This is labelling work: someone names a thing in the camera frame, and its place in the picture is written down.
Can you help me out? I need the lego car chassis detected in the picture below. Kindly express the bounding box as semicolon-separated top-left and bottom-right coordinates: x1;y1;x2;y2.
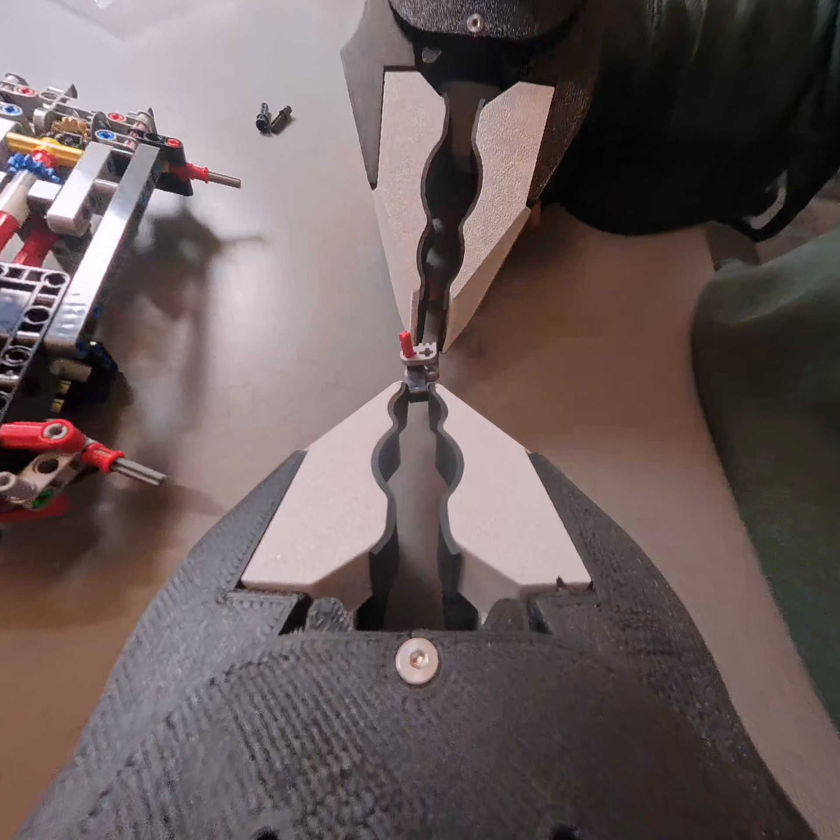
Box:
0;72;242;526

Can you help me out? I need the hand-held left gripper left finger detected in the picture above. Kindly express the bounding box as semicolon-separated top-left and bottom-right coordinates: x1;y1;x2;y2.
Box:
240;382;404;631

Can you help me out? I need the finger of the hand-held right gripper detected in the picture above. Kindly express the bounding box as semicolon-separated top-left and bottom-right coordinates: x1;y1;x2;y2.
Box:
441;82;559;353
373;66;452;350

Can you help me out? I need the grey red lego connector assembly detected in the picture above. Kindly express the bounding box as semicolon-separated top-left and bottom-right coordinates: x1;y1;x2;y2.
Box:
397;331;439;368

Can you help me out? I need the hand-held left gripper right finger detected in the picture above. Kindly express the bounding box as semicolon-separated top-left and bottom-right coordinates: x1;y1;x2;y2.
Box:
432;382;593;626

